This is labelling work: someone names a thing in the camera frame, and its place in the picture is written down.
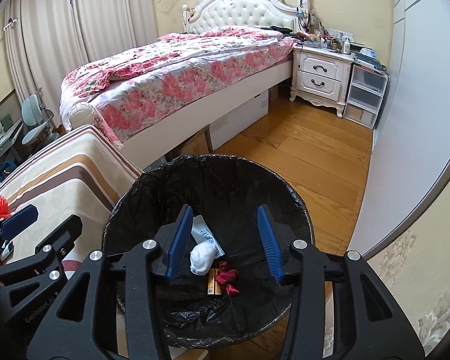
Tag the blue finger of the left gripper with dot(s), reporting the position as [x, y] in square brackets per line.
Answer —
[18, 222]

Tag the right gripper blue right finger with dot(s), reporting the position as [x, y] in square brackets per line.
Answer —
[271, 244]

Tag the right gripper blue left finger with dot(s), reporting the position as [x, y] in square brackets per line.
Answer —
[176, 248]

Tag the white tissue wrapper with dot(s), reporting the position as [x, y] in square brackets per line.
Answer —
[207, 248]

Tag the brown bottle gold label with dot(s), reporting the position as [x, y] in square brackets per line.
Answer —
[213, 287]

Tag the dark red wrapper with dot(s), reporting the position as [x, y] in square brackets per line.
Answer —
[225, 277]

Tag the black lined trash bin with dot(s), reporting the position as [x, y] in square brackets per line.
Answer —
[226, 192]

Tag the striped bed sheet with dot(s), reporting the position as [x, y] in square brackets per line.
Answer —
[107, 301]

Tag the grey blue desk chair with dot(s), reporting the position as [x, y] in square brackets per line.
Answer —
[39, 121]

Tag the white round bedpost knob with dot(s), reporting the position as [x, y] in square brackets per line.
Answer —
[81, 113]

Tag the white under-bed storage box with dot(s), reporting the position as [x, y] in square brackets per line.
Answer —
[236, 121]

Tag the pink floral quilt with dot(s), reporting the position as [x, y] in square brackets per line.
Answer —
[135, 89]

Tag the white two-drawer nightstand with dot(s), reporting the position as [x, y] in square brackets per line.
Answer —
[320, 77]

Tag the clear plastic drawer unit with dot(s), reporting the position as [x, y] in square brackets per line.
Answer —
[366, 93]

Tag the beige curtains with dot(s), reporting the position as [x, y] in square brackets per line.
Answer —
[47, 39]

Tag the white bed with headboard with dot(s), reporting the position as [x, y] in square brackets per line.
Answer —
[150, 144]

